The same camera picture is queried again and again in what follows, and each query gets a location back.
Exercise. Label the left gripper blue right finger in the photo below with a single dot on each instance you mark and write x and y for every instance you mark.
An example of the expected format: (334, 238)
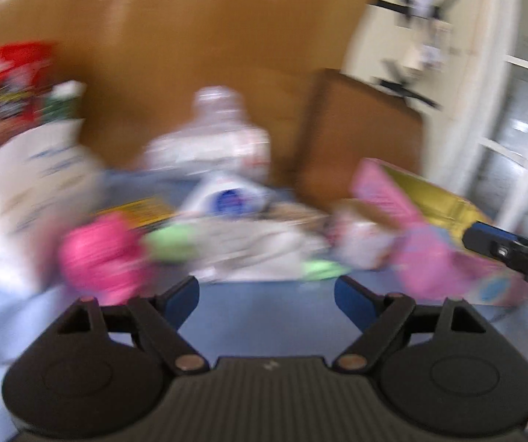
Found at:
(360, 305)

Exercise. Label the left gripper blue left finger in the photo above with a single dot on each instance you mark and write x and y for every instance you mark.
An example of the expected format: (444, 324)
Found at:
(178, 302)

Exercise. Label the pink knitted sock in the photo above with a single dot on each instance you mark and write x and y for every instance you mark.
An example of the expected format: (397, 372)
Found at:
(107, 259)

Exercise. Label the yellow small packet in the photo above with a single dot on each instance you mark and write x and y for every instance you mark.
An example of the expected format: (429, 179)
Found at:
(143, 213)

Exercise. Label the white blue wipes packet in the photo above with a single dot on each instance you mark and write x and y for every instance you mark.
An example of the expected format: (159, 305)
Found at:
(225, 195)

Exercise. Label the bag of cotton swabs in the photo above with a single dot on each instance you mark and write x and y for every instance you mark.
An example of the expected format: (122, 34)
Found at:
(298, 215)

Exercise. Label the round food can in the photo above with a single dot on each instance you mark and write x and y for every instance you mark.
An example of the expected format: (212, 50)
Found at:
(361, 235)

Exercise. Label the blue striped tablecloth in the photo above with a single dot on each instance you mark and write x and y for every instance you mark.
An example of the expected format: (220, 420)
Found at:
(290, 318)

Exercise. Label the pink metal tin box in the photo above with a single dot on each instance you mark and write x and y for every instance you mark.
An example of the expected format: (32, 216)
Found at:
(429, 258)

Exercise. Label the plastic bag of paper cups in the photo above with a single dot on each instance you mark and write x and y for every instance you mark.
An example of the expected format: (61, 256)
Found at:
(220, 137)

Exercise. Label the white tissue pack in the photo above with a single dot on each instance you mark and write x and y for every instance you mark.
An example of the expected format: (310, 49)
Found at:
(49, 185)

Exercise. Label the brown woven chair cushion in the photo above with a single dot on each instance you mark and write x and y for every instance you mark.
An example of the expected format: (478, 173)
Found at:
(345, 122)

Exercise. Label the green white tube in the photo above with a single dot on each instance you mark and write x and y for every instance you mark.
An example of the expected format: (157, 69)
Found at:
(62, 102)

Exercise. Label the red snack box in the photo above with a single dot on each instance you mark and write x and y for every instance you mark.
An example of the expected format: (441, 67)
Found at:
(25, 69)

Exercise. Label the wooden wall panel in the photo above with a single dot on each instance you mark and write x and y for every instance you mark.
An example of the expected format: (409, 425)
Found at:
(143, 60)

